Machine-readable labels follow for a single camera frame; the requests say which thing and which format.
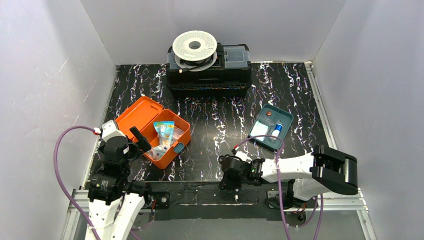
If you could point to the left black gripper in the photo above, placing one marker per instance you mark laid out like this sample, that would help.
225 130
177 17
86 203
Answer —
134 145

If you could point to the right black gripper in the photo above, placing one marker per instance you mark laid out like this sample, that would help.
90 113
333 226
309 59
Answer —
224 160

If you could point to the small teal packet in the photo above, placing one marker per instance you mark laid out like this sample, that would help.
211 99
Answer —
157 152

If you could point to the blue cotton swab packet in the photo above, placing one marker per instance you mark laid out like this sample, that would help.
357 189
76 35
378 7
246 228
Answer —
165 132

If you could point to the orange medicine box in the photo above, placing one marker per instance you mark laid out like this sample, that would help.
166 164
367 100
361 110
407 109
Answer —
143 114

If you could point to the white blue medicine sachet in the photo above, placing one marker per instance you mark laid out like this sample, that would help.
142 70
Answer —
177 133

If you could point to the teal bandage packet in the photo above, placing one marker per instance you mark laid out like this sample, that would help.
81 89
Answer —
260 129

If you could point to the small blue capped bottle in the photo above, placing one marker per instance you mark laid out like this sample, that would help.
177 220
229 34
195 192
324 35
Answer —
277 130

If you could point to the teal divided tray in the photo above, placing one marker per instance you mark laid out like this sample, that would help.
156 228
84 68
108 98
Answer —
273 121

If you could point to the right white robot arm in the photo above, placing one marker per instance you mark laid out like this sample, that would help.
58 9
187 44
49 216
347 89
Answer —
323 170

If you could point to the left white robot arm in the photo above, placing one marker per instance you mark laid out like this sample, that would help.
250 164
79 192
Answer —
114 201

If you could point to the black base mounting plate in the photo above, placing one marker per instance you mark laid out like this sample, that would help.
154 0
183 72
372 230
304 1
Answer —
178 200

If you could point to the black plastic toolbox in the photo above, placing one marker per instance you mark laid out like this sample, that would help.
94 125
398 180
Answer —
227 73

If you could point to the white filament spool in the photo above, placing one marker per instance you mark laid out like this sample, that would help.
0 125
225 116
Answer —
195 51

